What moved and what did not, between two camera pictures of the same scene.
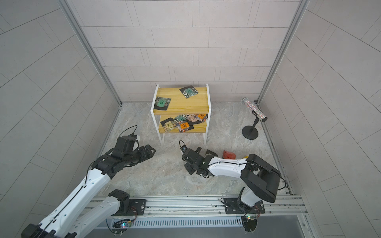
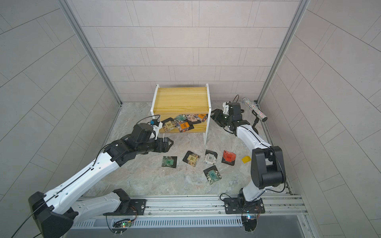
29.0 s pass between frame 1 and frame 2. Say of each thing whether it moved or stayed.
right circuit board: stayed
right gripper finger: moved
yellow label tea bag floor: moved
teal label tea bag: stayed
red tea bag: stayed
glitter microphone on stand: stayed
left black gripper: moved
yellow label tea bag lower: stayed
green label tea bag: moved
